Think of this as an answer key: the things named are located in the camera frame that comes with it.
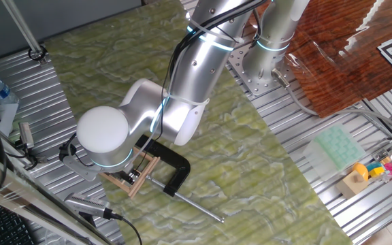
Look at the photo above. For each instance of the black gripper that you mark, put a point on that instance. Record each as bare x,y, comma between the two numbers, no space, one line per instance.
126,174

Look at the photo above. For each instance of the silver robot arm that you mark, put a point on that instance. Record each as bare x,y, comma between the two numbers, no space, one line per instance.
199,71

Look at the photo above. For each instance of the black C-clamp with steel screw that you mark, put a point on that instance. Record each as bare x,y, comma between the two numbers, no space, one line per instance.
179,161

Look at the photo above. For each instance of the green marble pattern mat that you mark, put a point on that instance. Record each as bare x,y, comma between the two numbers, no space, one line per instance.
233,163

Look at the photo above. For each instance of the black keyboard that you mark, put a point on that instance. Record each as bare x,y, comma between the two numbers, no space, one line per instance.
2,224

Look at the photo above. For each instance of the white paper sheet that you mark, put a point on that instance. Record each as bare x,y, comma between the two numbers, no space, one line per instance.
3,117

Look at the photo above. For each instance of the aluminium stand pole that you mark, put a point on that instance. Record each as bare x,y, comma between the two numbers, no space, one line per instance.
20,25

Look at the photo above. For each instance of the translucent green plastic box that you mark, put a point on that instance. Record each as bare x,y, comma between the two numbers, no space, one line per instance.
335,149

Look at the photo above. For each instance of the tan wooden toy block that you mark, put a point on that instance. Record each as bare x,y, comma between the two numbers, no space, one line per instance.
350,185

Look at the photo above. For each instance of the glossy brown wood-grain board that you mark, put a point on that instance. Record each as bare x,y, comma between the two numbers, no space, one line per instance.
335,68

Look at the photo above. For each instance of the teal toy piece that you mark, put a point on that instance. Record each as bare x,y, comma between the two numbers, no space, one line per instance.
373,166

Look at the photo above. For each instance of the yellow toy block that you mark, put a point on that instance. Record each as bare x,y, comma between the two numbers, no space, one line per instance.
376,172

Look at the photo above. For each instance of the small tan wooden cube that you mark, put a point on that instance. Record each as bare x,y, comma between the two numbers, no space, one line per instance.
385,160

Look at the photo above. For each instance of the pink toy piece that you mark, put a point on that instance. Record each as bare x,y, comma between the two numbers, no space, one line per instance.
390,168

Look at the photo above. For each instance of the wooden model window frame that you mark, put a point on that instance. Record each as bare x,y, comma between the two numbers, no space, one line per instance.
141,185

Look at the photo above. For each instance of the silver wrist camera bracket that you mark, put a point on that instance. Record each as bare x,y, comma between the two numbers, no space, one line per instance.
80,170

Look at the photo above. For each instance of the silver depth camera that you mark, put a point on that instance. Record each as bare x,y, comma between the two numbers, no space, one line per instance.
26,135
85,204

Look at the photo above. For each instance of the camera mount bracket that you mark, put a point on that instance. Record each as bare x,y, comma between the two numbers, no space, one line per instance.
41,159
87,217

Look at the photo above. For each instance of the grey metal desk frame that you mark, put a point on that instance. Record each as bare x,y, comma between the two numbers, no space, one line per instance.
29,200

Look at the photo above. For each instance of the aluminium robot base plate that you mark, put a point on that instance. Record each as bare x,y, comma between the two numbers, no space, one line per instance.
250,80

